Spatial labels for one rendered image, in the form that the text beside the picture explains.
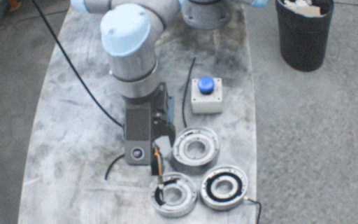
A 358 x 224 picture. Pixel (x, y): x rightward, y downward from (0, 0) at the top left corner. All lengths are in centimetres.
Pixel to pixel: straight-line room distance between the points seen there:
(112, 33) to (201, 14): 67
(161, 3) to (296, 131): 145
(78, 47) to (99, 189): 50
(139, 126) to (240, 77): 48
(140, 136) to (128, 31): 21
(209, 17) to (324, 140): 99
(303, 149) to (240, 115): 94
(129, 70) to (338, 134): 153
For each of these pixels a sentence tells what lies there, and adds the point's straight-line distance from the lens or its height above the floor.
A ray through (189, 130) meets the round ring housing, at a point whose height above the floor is 83.
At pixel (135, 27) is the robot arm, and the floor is 128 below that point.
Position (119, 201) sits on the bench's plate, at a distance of 106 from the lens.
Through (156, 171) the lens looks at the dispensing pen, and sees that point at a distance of 93.
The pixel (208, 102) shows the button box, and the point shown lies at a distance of 112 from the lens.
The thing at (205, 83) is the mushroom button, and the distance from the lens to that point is 111.
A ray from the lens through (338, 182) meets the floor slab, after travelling 199.
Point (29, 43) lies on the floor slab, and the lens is 285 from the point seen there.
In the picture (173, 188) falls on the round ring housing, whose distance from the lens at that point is 102.
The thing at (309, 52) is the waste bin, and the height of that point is 16.
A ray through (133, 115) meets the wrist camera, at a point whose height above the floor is 110.
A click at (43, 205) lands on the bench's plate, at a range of 111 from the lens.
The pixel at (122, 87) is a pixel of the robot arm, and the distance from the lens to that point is 76.
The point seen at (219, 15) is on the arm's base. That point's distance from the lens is 133.
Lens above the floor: 172
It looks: 52 degrees down
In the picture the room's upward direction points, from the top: 10 degrees counter-clockwise
